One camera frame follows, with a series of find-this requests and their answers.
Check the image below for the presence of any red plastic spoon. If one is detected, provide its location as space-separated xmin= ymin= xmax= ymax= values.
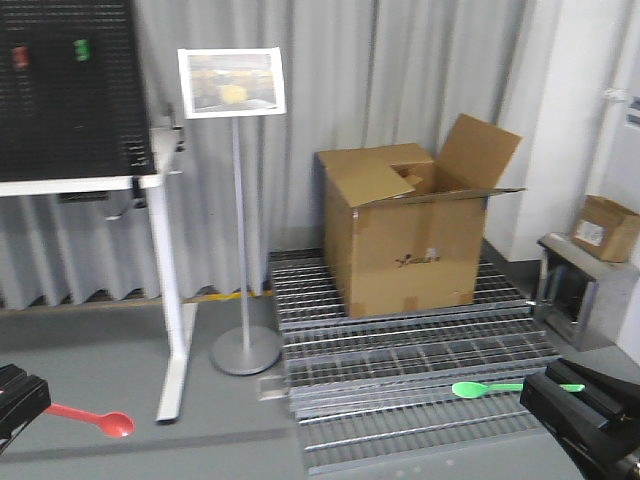
xmin=44 ymin=403 xmax=135 ymax=438

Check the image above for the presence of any metal floor grating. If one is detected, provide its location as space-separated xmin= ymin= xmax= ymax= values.
xmin=269 ymin=249 xmax=558 ymax=474

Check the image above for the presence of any sign stand with picture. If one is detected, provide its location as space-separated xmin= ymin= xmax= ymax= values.
xmin=177 ymin=47 xmax=287 ymax=376

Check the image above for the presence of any stainless steel box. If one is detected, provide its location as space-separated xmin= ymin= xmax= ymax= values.
xmin=533 ymin=233 xmax=639 ymax=351

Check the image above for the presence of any black pegboard on desk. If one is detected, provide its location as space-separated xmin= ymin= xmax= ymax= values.
xmin=1 ymin=1 xmax=155 ymax=182

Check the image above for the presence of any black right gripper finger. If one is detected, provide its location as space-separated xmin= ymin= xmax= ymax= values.
xmin=520 ymin=373 xmax=635 ymax=479
xmin=545 ymin=358 xmax=639 ymax=415

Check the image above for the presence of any large open cardboard box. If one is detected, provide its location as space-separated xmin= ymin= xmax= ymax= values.
xmin=316 ymin=114 xmax=522 ymax=318

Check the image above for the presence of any white standing desk frame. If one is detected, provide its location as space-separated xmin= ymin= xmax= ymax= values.
xmin=1 ymin=126 xmax=197 ymax=425

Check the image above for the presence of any small cardboard box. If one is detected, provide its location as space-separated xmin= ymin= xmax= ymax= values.
xmin=571 ymin=195 xmax=639 ymax=263

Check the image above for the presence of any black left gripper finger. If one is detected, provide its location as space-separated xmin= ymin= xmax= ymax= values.
xmin=1 ymin=364 xmax=51 ymax=452

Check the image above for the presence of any green plastic spoon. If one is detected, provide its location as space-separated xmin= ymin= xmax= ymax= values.
xmin=451 ymin=380 xmax=586 ymax=400

